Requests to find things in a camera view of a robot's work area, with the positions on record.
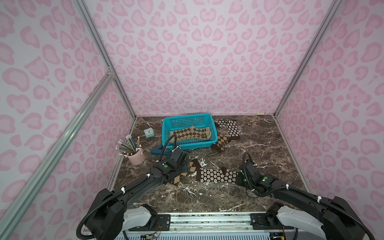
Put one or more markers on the aluminium front rail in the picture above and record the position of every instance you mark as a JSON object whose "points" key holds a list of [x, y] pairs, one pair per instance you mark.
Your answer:
{"points": [[144, 223]]}

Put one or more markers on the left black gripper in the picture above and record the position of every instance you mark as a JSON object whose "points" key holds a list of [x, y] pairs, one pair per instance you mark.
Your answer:
{"points": [[182, 160]]}

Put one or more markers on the bundle of pencils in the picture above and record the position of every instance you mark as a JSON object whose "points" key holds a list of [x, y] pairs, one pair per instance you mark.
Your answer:
{"points": [[129, 146]]}

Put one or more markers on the teal plastic basket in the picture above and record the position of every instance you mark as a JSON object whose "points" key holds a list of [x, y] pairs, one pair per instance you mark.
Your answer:
{"points": [[182, 122]]}

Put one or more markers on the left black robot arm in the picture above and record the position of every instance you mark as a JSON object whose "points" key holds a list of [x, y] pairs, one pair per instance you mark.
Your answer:
{"points": [[135, 195]]}

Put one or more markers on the dark brown argyle sock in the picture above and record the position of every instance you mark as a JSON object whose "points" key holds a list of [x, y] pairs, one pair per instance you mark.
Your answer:
{"points": [[220, 144], [192, 167]]}

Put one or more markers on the tan argyle sock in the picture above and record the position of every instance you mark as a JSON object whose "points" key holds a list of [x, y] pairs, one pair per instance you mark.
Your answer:
{"points": [[192, 133]]}

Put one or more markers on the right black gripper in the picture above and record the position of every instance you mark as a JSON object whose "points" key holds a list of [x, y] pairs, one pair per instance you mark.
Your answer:
{"points": [[243, 177]]}

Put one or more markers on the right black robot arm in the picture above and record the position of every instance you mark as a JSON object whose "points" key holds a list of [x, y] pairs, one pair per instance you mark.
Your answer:
{"points": [[329, 219]]}

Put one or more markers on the daisy sock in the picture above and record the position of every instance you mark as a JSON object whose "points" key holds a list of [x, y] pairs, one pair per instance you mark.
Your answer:
{"points": [[222, 175], [231, 125]]}

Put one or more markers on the small teal clock cube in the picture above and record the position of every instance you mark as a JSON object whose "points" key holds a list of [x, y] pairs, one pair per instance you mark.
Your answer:
{"points": [[149, 133]]}

